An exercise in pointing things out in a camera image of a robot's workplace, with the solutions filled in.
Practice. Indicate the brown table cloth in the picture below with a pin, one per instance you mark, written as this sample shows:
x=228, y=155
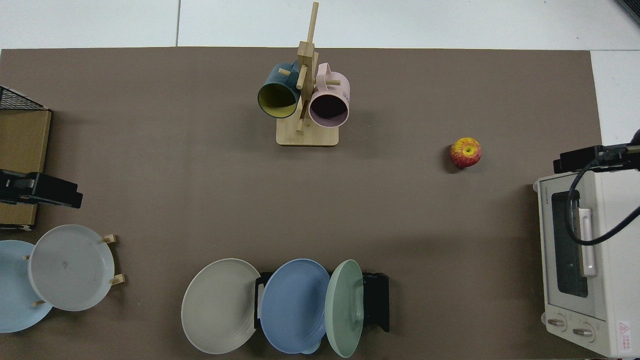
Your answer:
x=200, y=190

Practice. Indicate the small blue round thing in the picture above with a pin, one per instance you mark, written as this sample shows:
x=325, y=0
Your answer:
x=311, y=349

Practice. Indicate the grey plate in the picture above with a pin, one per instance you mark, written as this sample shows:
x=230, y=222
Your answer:
x=70, y=267

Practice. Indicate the pink mug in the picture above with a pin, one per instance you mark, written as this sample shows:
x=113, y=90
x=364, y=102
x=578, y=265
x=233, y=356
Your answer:
x=336, y=85

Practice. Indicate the red yellow apple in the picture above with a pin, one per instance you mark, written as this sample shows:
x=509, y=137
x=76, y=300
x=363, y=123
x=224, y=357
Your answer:
x=465, y=154

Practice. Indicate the light blue plate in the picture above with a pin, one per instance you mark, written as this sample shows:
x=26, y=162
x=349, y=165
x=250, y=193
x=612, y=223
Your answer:
x=15, y=295

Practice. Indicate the dark grey panel corner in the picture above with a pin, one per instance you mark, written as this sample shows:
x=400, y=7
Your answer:
x=631, y=9

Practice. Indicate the green plate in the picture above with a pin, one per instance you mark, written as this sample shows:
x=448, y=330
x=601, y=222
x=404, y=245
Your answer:
x=345, y=310

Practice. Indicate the dark blue mug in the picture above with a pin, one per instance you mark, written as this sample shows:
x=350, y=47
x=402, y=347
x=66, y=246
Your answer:
x=280, y=80

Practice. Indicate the pale toaster oven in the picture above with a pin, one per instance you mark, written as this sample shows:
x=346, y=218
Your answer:
x=615, y=280

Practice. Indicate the wooden plate rack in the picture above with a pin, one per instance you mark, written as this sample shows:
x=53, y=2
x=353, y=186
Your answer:
x=118, y=279

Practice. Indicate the beige plate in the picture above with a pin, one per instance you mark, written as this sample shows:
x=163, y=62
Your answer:
x=217, y=307

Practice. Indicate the wooden cup stand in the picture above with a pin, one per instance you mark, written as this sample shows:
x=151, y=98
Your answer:
x=307, y=135

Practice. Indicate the black dish rack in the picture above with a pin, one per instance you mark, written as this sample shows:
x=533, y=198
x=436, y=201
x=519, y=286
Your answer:
x=376, y=300

